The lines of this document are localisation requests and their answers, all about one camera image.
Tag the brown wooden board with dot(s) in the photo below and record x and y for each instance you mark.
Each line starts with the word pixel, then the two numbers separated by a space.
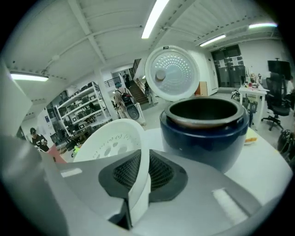
pixel 202 88

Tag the dark pot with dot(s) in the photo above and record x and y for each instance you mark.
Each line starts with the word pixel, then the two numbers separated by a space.
pixel 202 110

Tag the white table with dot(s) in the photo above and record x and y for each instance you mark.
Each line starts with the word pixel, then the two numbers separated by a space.
pixel 253 91

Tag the dark blue rice cooker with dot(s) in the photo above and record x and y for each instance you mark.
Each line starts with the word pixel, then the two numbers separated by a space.
pixel 196 143

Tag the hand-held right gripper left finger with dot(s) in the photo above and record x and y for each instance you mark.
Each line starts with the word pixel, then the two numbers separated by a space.
pixel 83 179

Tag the black monitor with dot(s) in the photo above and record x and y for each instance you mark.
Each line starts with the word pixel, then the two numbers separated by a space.
pixel 279 66

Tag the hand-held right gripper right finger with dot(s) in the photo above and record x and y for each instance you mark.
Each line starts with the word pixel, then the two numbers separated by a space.
pixel 202 184

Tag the black bag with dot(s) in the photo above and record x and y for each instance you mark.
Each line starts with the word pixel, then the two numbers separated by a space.
pixel 287 143

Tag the long ceiling light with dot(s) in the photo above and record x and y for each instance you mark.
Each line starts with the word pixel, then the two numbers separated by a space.
pixel 155 18
pixel 28 77
pixel 212 40
pixel 262 25

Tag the white metal shelving rack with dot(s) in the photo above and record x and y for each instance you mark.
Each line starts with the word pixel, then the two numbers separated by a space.
pixel 80 108

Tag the yellow cloth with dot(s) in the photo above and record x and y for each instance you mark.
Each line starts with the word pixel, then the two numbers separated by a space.
pixel 250 139

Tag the white steamer tray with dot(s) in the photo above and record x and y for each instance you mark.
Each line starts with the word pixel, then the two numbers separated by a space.
pixel 108 136

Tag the staircase with railing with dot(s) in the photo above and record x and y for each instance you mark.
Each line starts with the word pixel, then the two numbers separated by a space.
pixel 139 92

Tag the dark double door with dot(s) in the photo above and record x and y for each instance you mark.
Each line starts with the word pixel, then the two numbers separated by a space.
pixel 227 69

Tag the black office chair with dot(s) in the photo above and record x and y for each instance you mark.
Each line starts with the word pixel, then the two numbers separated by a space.
pixel 277 99

